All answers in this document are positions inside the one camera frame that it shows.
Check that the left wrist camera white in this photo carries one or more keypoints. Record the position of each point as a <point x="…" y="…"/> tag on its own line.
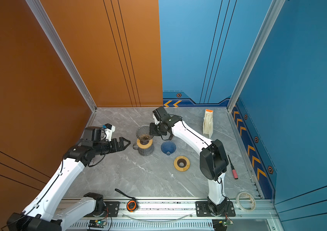
<point x="108" y="131"/>

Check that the clear tape roll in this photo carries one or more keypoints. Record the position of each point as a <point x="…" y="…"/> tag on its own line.
<point x="246" y="202"/>

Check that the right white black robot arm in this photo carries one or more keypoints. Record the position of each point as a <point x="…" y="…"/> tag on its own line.
<point x="213" y="157"/>

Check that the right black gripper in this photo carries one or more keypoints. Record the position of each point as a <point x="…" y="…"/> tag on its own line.
<point x="152" y="130"/>

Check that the green circuit board left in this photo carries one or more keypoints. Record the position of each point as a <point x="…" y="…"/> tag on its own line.
<point x="100" y="224"/>

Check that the grey glass dripper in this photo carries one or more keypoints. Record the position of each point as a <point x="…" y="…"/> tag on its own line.
<point x="143" y="133"/>

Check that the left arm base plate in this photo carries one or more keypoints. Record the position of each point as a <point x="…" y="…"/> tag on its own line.
<point x="111" y="209"/>

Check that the orange black tape measure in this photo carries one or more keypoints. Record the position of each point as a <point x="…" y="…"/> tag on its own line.
<point x="132" y="204"/>

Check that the circuit board right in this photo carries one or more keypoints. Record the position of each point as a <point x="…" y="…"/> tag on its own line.
<point x="221" y="224"/>

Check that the pink handle screwdriver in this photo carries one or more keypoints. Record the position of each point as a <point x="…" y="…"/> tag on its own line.
<point x="234" y="172"/>

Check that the grey glass carafe mug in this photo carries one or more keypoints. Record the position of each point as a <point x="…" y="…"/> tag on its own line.
<point x="144" y="152"/>

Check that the blue ribbed dripper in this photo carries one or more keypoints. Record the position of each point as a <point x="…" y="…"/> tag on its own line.
<point x="168" y="147"/>

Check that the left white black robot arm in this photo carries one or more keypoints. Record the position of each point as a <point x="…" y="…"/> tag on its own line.
<point x="40" y="214"/>

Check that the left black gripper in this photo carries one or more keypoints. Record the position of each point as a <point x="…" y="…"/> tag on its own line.
<point x="121" y="144"/>

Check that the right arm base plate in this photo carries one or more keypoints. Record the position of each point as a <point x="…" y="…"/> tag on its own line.
<point x="202" y="210"/>

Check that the wooden ring holder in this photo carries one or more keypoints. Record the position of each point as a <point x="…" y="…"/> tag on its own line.
<point x="144" y="144"/>
<point x="182" y="163"/>

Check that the aluminium rail front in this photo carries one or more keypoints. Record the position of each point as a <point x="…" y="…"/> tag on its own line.
<point x="166" y="206"/>

